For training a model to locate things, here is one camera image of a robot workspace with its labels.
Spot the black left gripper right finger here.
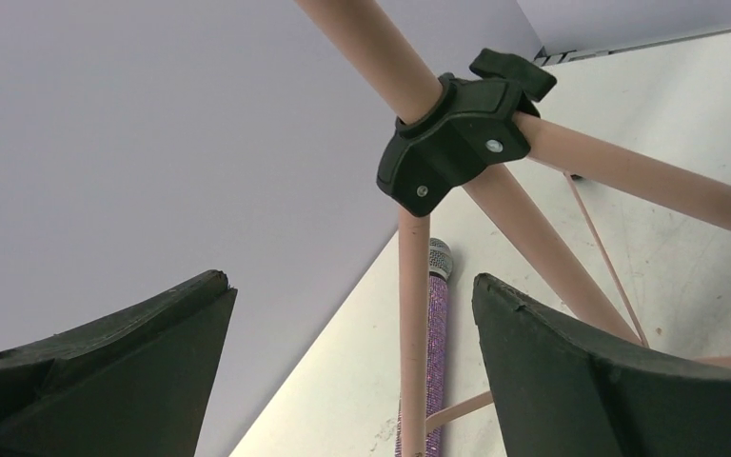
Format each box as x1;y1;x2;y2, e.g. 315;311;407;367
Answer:
472;273;731;456

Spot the pink music stand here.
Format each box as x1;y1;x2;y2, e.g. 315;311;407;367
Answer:
301;1;731;456

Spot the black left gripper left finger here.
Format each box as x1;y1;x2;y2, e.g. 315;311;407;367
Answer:
0;270;237;456

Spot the purple glitter microphone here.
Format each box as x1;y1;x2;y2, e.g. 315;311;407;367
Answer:
394;237;454;457

